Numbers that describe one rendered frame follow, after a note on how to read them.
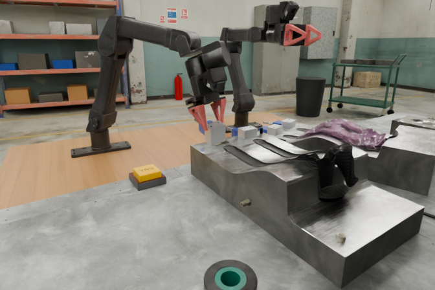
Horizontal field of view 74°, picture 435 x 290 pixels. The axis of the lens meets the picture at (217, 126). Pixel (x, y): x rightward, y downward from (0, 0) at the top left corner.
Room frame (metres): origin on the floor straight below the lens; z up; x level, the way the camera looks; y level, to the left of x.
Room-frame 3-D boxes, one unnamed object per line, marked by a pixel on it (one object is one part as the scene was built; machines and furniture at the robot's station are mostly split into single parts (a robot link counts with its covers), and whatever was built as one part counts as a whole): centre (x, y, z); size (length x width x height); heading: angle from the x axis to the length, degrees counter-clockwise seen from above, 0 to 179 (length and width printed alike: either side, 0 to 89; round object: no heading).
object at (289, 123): (1.12, -0.24, 0.86); 0.13 x 0.05 x 0.05; 50
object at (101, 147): (0.99, 0.42, 0.84); 0.20 x 0.07 x 0.08; 118
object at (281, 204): (0.65, -0.17, 0.87); 0.50 x 0.26 x 0.14; 33
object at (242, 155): (0.67, -0.17, 0.92); 0.35 x 0.16 x 0.09; 33
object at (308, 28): (0.97, -0.29, 1.19); 0.09 x 0.07 x 0.07; 28
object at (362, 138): (0.91, -0.41, 0.90); 0.26 x 0.18 x 0.08; 50
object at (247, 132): (0.91, -0.07, 0.89); 0.13 x 0.05 x 0.05; 33
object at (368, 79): (8.09, -4.14, 0.20); 0.63 x 0.44 x 0.40; 113
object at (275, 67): (6.87, -1.37, 0.98); 1.00 x 0.47 x 1.95; 113
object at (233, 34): (1.26, -0.11, 1.17); 0.30 x 0.09 x 0.12; 28
